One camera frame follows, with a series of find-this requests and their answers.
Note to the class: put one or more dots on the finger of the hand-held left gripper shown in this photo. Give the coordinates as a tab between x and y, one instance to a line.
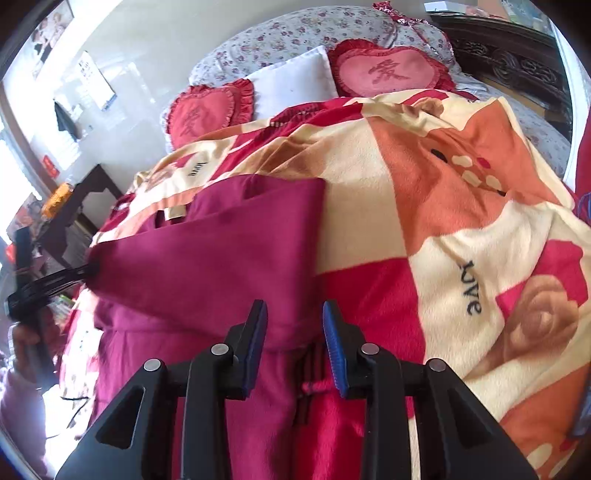
64	279

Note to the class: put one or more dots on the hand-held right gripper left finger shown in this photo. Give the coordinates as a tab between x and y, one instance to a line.
256	344

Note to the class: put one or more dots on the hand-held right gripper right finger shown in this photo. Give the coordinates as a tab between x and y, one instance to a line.
334	350

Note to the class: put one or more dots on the maroon garment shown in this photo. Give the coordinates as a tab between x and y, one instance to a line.
207	258

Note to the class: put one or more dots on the person's left forearm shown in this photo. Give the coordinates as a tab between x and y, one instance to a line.
21	410

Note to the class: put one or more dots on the person's left hand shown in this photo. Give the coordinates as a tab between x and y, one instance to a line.
21	341

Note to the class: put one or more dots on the dark wooden side table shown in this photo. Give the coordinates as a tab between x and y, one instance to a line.
78	203

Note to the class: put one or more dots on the orange basket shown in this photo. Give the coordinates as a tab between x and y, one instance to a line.
57	198

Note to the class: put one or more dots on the dark hanging cloth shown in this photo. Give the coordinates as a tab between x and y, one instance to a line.
64	117

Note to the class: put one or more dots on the printed fleece blanket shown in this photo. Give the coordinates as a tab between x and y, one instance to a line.
415	207

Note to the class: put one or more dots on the red heart-shaped cushion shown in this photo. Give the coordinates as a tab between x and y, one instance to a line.
203	113
392	69

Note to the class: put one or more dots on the white pillow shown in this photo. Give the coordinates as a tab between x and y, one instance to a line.
291	83

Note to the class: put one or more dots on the white box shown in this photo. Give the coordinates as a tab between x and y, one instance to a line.
441	5

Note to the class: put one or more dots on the clutter of plastic packets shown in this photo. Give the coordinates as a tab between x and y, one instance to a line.
517	11

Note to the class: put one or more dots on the red wall sign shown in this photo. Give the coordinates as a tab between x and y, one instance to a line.
50	166

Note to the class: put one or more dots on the eye chart wall calendar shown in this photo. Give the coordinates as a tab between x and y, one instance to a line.
94	78

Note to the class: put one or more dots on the wall poster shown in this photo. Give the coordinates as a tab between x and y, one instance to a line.
48	37

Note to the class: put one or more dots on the dark carved wooden bed frame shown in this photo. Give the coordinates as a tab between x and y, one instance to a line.
508	60

